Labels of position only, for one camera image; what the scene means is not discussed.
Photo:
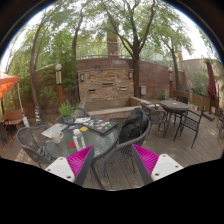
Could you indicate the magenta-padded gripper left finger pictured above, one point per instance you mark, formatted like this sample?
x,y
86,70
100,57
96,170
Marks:
x,y
78,161

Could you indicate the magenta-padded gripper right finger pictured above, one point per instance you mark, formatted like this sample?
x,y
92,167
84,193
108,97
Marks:
x,y
146,160

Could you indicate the clear white-capped drink bottle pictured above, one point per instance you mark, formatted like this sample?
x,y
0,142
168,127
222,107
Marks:
x,y
78,141

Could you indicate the flat round red coaster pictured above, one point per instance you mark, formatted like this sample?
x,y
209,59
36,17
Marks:
x,y
71,144

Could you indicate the grey mesh patio chair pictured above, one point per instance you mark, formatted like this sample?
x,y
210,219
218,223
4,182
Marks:
x,y
81,111
30,140
121,151

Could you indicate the white ribbed mug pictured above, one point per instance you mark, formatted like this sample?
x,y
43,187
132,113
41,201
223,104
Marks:
x,y
56,137

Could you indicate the black backpack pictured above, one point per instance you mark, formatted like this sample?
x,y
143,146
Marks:
x,y
133,125

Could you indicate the silver laptop with stickers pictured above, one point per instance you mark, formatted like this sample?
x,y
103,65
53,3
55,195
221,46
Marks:
x,y
53,130

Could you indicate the white paper sheet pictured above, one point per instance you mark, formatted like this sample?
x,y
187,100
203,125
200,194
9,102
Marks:
x,y
82,120

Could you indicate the black laptop with stickers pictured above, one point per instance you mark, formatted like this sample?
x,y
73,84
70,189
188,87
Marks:
x,y
101,125

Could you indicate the dark slatted patio chair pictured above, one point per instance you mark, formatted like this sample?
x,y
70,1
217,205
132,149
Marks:
x,y
190,123
155,115

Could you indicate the green plant in teal pot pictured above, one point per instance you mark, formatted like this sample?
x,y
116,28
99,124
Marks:
x,y
66,111

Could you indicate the dark round patio table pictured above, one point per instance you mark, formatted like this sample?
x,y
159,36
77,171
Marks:
x,y
174,105

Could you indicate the blue yellow striped cone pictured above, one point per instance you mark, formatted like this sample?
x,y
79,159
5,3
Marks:
x,y
38,115

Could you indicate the wooden bench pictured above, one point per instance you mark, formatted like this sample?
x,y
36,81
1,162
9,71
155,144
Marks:
x,y
13,117

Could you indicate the dark forked tree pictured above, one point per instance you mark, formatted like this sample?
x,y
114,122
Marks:
x,y
136,73

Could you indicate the leaning thin-trunked tree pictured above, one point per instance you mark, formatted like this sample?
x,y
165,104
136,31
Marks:
x,y
33,83

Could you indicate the closed maroon patio umbrella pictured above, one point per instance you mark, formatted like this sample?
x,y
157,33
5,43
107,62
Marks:
x,y
211,83

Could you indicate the orange canopy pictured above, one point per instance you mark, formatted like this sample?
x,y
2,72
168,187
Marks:
x,y
6,83

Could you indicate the grey wall utility box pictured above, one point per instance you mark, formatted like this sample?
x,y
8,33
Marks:
x,y
143,90

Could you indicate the globe-topped wooden lamp post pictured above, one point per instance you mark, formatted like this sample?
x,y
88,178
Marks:
x,y
170,83
59,86

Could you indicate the black wall lantern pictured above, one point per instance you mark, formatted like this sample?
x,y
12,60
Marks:
x,y
130,75
82,77

